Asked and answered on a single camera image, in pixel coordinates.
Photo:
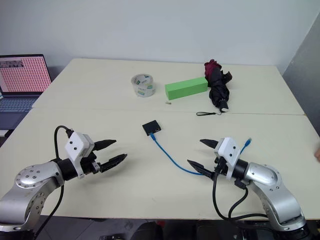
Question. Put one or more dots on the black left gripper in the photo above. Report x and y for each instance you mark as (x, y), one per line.
(89, 166)

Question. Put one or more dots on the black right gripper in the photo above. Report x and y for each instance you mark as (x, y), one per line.
(221, 167)

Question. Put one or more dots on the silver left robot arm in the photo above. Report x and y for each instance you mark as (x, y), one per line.
(30, 190)

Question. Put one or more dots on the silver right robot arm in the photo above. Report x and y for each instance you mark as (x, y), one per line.
(275, 195)

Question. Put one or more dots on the small black adapter box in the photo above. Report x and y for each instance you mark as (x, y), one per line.
(150, 127)

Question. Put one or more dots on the person's bare hand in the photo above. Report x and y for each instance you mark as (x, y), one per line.
(317, 152)

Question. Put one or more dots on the small clear plastic connector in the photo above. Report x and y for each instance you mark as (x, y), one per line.
(168, 102)

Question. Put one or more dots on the black and maroon folded umbrella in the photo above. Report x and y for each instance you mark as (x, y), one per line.
(218, 87)

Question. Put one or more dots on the green rectangular block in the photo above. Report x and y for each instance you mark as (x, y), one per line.
(186, 88)

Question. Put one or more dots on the clear packing tape roll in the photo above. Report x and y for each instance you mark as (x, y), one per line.
(141, 80)
(146, 92)

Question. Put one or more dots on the dark rounded shape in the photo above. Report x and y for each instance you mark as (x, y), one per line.
(147, 231)

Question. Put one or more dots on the open laptop computer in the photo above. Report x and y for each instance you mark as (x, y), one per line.
(22, 82)

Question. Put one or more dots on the grey partition panel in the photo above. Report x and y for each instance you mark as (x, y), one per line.
(305, 75)

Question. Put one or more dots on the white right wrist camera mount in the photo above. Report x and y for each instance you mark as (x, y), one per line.
(228, 152)

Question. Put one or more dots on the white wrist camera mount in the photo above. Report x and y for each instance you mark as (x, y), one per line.
(228, 152)
(76, 146)

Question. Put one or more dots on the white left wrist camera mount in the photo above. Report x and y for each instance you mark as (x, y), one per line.
(76, 146)

